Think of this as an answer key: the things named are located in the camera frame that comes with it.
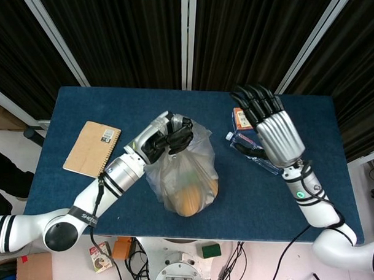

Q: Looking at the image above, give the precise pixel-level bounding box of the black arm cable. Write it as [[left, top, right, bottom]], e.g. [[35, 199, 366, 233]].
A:
[[255, 159, 357, 280], [88, 173, 128, 280]]

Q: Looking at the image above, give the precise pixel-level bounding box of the black cylinder post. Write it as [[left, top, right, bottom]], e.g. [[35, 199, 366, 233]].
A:
[[23, 127, 45, 147]]

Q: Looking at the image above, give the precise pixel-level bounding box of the black cable bundle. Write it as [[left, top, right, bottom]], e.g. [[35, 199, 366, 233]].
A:
[[125, 238, 155, 280]]

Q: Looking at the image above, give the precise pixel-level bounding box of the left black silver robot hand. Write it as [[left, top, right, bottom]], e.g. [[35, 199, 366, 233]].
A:
[[122, 109, 195, 166]]

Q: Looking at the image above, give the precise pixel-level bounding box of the translucent plastic shopping bag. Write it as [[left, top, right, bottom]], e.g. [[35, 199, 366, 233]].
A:
[[142, 111, 222, 219]]

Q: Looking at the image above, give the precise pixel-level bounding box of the person in black clothing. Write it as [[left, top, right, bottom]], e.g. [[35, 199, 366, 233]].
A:
[[0, 145, 37, 218]]

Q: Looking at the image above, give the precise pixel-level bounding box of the orange snack box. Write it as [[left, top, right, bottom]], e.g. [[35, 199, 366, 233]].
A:
[[232, 107, 257, 133]]

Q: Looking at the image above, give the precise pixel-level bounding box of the brown cardboard box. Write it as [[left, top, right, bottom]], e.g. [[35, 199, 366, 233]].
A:
[[15, 250, 54, 280]]

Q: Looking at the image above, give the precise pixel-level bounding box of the clear plastic water bottle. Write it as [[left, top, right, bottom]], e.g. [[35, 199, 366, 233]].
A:
[[224, 131, 283, 175]]

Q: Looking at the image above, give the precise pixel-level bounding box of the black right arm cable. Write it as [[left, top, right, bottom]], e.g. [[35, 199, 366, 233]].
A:
[[255, 159, 357, 280]]

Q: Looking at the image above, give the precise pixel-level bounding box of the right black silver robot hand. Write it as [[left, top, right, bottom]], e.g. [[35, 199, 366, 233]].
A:
[[227, 82, 309, 169]]

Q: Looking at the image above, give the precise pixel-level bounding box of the green block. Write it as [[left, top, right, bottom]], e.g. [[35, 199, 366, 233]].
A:
[[201, 242, 223, 259]]

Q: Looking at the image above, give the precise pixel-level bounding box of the blue felt table cover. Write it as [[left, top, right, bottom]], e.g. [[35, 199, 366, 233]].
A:
[[22, 84, 370, 246]]

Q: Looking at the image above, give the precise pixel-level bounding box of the small orange box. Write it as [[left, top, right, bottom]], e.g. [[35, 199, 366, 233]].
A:
[[112, 236, 134, 261]]

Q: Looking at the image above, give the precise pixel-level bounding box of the white silver robot base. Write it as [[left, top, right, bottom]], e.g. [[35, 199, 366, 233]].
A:
[[135, 236, 243, 280]]

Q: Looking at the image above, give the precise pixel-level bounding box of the red white snack carton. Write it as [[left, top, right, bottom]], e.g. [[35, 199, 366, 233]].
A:
[[88, 241, 116, 275]]

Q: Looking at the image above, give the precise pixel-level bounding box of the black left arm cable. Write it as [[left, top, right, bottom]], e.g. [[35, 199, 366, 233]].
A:
[[88, 173, 128, 280]]

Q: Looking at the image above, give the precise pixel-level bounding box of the brown spiral notebook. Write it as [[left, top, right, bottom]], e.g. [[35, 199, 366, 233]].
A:
[[61, 120, 122, 180]]

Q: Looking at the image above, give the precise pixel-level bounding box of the orange round item in bag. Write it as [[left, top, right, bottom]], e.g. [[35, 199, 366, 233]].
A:
[[171, 179, 219, 218]]

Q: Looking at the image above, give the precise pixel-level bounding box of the white partition frame post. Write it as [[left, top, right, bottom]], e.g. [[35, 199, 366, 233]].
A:
[[177, 0, 197, 91], [12, 0, 93, 87], [274, 0, 351, 97]]

